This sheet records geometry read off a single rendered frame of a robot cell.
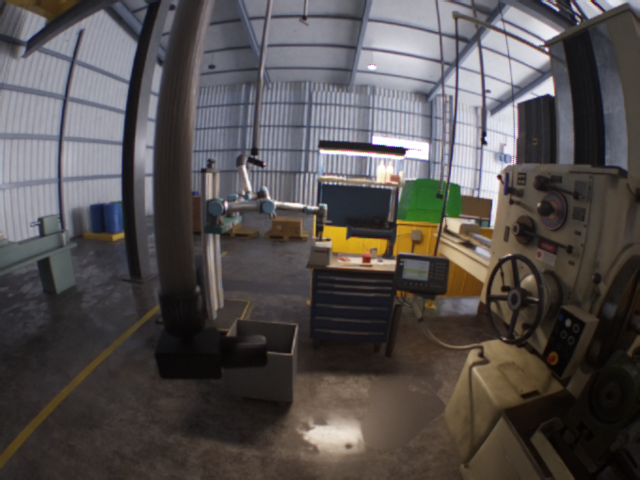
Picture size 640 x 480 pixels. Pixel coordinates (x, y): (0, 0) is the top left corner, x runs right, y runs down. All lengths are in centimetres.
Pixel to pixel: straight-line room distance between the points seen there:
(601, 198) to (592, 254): 21
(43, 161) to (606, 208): 1002
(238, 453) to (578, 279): 210
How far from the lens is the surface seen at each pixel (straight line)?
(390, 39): 1180
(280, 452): 198
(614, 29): 219
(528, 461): 160
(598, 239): 118
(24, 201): 899
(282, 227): 728
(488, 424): 184
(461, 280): 418
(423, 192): 495
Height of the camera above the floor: 170
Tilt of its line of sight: 13 degrees down
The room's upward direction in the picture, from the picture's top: 3 degrees clockwise
